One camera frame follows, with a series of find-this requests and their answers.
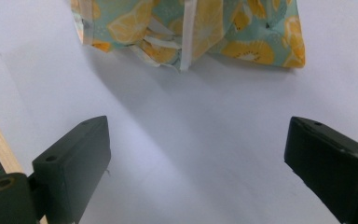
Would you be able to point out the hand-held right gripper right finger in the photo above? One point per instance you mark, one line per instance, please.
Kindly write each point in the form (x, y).
(332, 165)

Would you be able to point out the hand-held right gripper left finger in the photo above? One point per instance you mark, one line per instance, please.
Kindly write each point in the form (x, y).
(74, 168)

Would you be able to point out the fruit print cloth bag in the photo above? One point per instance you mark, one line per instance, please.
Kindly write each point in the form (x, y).
(205, 31)

